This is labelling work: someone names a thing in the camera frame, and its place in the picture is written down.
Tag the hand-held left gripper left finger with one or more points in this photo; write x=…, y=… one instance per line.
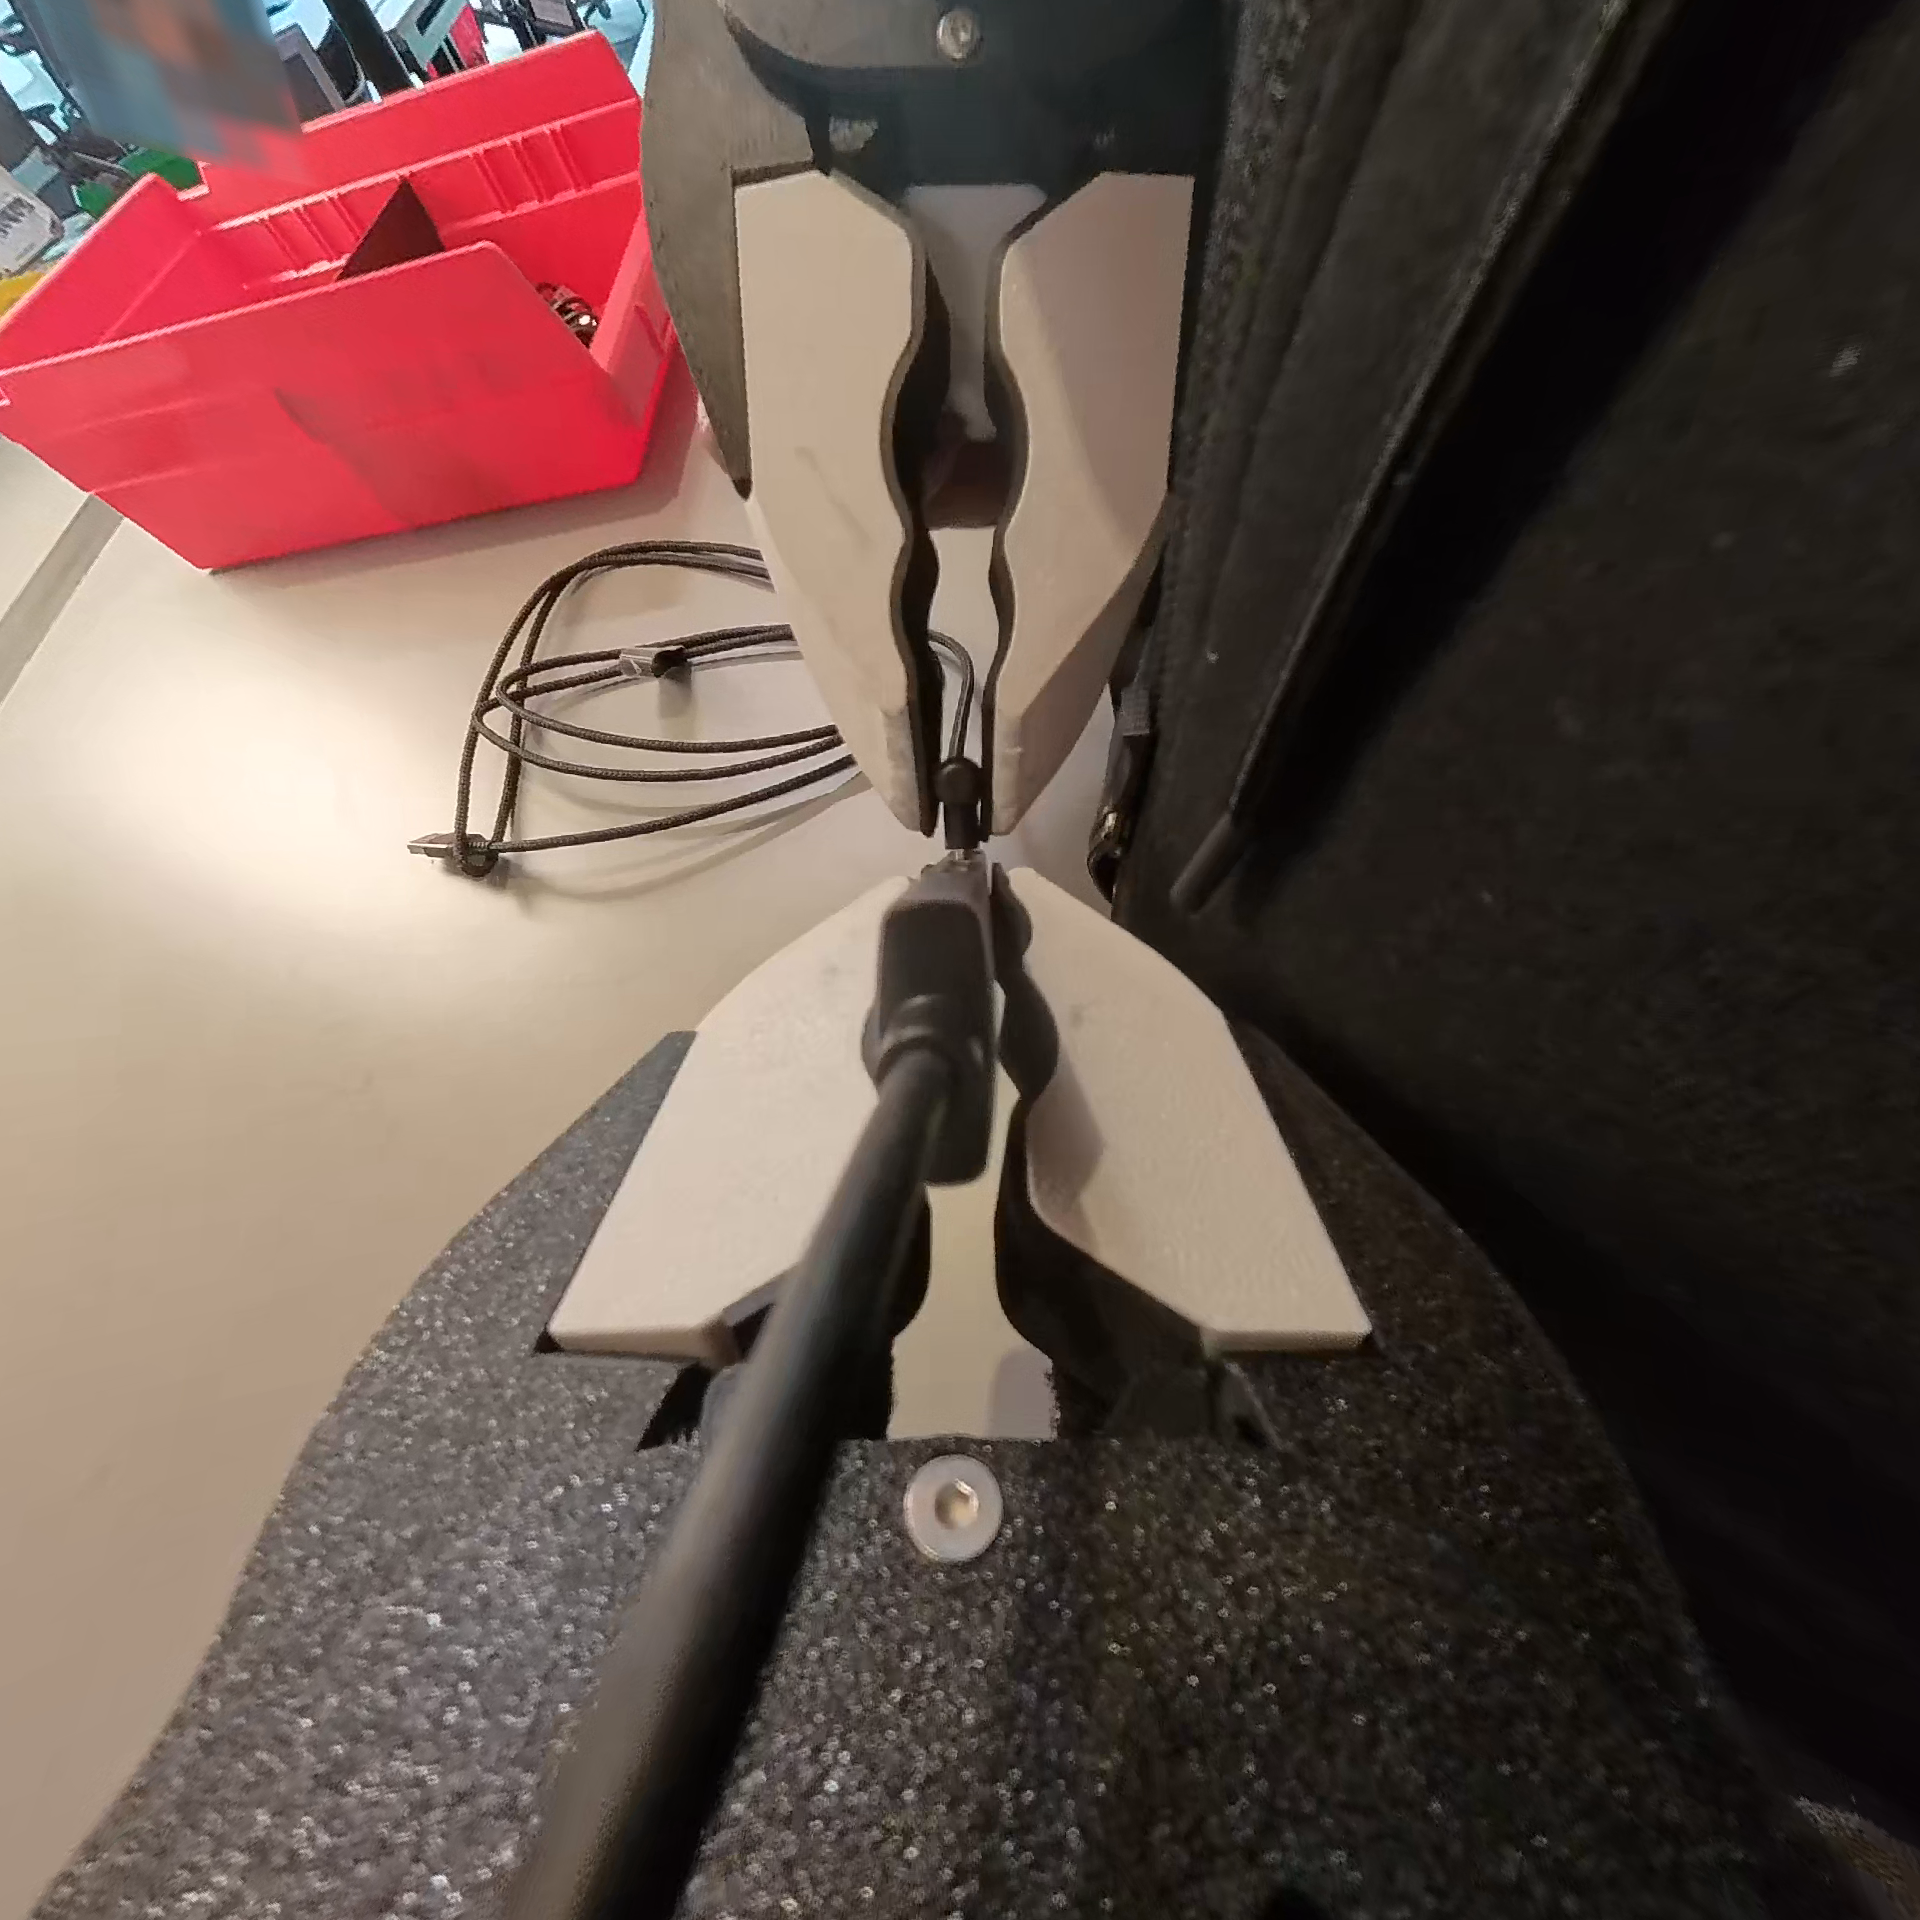
x=721, y=1140

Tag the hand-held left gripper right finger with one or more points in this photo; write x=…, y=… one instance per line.
x=1171, y=1154

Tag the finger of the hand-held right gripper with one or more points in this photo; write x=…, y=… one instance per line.
x=1102, y=421
x=825, y=421

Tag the red plastic bin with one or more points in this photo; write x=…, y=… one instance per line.
x=300, y=406

